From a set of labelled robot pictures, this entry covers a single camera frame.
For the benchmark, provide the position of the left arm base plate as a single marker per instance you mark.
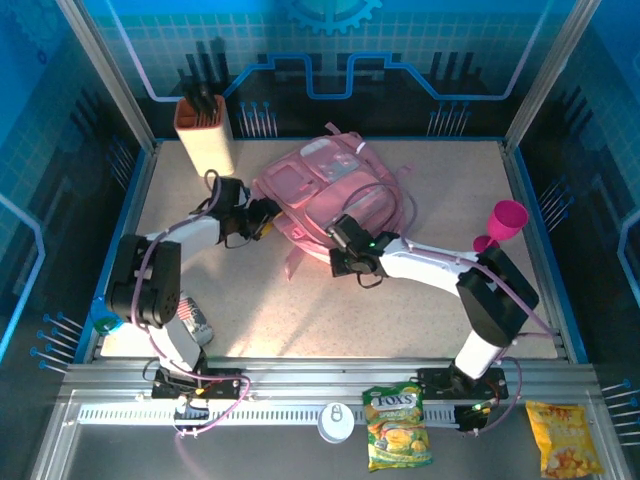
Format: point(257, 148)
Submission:
point(225, 382)

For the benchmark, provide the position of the blue green plastic container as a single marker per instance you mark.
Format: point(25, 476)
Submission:
point(102, 325)

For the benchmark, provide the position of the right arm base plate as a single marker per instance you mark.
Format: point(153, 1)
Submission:
point(435, 382)

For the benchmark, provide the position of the striped soda can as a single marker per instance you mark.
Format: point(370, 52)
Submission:
point(197, 320)

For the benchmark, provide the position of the beige pen holder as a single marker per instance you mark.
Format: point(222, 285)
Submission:
point(207, 147)

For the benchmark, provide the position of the aluminium side rail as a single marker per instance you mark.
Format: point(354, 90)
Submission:
point(540, 240)
point(127, 200)

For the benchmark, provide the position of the yellow snack bag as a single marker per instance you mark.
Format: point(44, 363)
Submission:
point(560, 440)

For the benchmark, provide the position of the black pen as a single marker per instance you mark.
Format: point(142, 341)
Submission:
point(204, 96)
point(191, 102)

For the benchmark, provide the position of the pink plastic goblet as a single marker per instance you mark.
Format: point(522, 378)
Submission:
point(510, 217)

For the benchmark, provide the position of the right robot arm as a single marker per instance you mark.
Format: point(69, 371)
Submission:
point(425, 260)

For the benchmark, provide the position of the white round lock disc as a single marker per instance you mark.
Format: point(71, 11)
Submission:
point(336, 422)

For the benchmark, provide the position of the aluminium frame post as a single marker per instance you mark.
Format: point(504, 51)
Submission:
point(542, 75)
point(107, 75)

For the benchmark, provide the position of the green candy bag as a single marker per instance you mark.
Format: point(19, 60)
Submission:
point(397, 435)

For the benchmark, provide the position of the aluminium front rail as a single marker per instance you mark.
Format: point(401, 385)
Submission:
point(325, 375)

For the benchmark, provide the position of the pink backpack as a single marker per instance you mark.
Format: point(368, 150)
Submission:
point(300, 180)

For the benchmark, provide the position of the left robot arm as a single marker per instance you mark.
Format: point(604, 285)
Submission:
point(195, 232)

